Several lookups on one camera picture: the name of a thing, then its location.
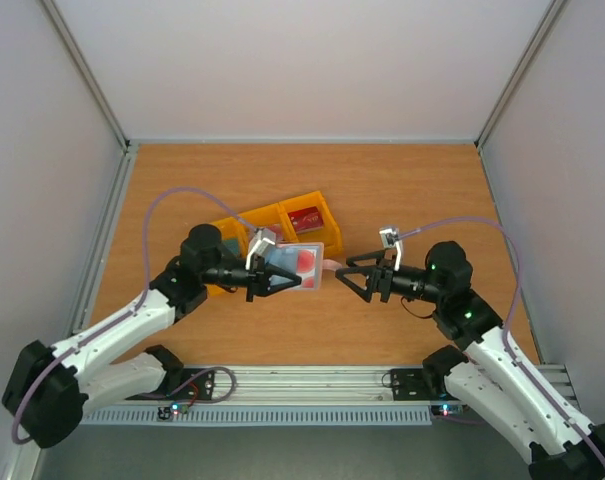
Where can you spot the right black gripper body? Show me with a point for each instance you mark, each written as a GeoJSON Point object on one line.
{"type": "Point", "coordinates": [378, 279]}

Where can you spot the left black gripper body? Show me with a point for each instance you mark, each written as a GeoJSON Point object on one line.
{"type": "Point", "coordinates": [255, 283]}

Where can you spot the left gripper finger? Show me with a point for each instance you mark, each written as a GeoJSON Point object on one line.
{"type": "Point", "coordinates": [272, 288]}
{"type": "Point", "coordinates": [275, 274]}

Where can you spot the pink leather card holder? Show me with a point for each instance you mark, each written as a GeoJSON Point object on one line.
{"type": "Point", "coordinates": [285, 256]}

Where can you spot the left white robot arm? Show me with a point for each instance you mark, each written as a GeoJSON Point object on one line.
{"type": "Point", "coordinates": [44, 393]}

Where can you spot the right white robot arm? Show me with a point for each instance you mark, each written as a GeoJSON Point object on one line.
{"type": "Point", "coordinates": [483, 367]}

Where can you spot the pink circle card stack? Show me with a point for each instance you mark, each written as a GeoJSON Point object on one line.
{"type": "Point", "coordinates": [276, 229]}

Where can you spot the teal VIP card stack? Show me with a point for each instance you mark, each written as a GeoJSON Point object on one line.
{"type": "Point", "coordinates": [233, 245]}

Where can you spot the red card stack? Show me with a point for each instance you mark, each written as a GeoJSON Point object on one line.
{"type": "Point", "coordinates": [306, 220]}

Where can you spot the yellow three-compartment bin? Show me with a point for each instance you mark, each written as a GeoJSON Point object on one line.
{"type": "Point", "coordinates": [308, 235]}

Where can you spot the right small circuit board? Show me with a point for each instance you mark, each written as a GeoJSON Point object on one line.
{"type": "Point", "coordinates": [446, 410]}

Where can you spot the small circuit board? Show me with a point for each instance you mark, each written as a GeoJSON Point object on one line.
{"type": "Point", "coordinates": [166, 413]}
{"type": "Point", "coordinates": [446, 410]}

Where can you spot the left small circuit board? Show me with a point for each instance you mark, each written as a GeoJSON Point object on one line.
{"type": "Point", "coordinates": [166, 413]}

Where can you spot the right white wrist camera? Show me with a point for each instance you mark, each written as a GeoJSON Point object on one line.
{"type": "Point", "coordinates": [390, 238]}

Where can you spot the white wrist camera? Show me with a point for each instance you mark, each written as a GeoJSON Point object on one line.
{"type": "Point", "coordinates": [262, 241]}
{"type": "Point", "coordinates": [390, 238]}

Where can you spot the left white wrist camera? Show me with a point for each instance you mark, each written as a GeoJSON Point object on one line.
{"type": "Point", "coordinates": [262, 241]}

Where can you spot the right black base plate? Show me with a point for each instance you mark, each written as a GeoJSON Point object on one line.
{"type": "Point", "coordinates": [409, 384]}

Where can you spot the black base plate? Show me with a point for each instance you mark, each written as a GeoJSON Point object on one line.
{"type": "Point", "coordinates": [409, 384]}
{"type": "Point", "coordinates": [194, 383]}

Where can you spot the aluminium front rail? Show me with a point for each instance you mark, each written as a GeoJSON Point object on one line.
{"type": "Point", "coordinates": [308, 385]}

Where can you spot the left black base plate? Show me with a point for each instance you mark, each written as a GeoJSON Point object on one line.
{"type": "Point", "coordinates": [194, 383]}

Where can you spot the grey slotted cable duct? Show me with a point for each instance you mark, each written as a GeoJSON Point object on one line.
{"type": "Point", "coordinates": [220, 416]}

